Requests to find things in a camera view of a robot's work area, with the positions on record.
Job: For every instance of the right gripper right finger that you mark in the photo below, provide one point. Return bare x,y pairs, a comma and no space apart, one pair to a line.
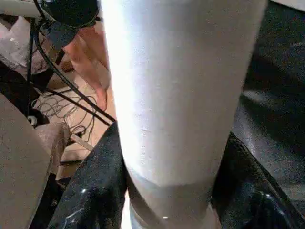
252,195

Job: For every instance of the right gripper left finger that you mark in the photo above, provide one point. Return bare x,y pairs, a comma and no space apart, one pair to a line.
95,191

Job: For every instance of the white plastic table leg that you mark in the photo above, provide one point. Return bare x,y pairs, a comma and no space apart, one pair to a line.
181,95

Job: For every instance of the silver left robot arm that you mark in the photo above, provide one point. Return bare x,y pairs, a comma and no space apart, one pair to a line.
62,12

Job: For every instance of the person bare foot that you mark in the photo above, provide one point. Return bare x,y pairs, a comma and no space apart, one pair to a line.
90,57

